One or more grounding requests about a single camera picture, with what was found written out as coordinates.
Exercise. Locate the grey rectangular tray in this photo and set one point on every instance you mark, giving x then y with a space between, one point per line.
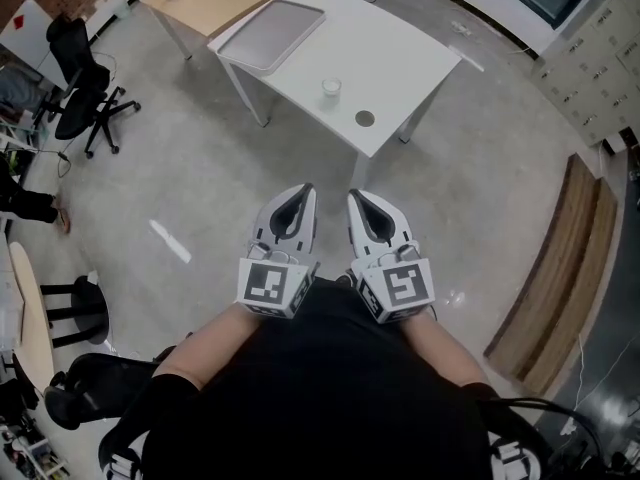
270 35

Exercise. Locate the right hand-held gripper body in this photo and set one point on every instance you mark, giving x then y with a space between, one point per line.
400 288

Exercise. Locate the person's black shirt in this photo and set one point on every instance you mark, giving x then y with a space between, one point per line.
325 393

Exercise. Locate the person's right forearm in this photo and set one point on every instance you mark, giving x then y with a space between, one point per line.
440 348

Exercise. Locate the light wooden table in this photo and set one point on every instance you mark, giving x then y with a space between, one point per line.
225 3

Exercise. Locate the white power strip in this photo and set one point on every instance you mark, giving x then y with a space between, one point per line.
462 28

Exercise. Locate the round wooden table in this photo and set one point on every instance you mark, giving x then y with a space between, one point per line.
32 318

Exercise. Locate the white square table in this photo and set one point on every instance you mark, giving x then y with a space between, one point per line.
380 58

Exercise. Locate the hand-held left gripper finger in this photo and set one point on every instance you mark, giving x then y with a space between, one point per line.
262 223
311 228

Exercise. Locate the black stool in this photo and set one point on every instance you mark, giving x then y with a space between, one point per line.
92 313

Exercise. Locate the white board with red diamond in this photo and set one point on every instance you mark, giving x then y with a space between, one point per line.
25 38

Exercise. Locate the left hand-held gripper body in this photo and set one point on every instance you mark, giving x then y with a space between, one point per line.
265 283

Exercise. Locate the small white cup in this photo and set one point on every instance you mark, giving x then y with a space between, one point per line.
331 88

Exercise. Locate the beige metal locker cabinet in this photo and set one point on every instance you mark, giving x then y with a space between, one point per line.
595 63

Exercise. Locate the person's left forearm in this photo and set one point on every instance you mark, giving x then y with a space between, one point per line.
215 343

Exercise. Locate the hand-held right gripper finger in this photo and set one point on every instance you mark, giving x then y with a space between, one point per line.
400 228
354 228

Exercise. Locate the black mesh office chair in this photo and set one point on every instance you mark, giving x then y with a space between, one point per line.
95 383
82 98

